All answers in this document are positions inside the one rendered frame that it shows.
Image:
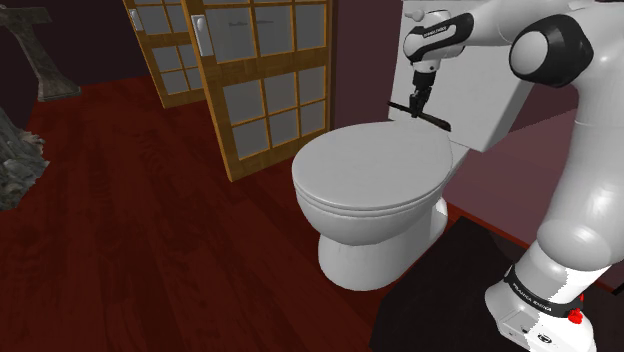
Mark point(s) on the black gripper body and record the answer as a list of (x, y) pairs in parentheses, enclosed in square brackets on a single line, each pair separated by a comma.
[(422, 83)]

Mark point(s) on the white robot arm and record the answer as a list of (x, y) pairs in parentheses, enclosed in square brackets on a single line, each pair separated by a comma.
[(592, 195)]

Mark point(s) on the black flat stick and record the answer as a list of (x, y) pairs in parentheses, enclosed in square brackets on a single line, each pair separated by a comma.
[(436, 123)]

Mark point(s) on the white toilet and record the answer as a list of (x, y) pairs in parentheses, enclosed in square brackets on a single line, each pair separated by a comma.
[(375, 166)]

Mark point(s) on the wooden door with glass panes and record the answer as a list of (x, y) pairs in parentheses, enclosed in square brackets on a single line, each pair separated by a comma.
[(265, 63), (155, 63)]

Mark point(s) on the dark robot stand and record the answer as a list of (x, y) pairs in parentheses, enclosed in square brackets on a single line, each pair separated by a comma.
[(438, 302)]

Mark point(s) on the grey rock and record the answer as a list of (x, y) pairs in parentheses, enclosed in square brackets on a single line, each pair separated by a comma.
[(17, 166)]

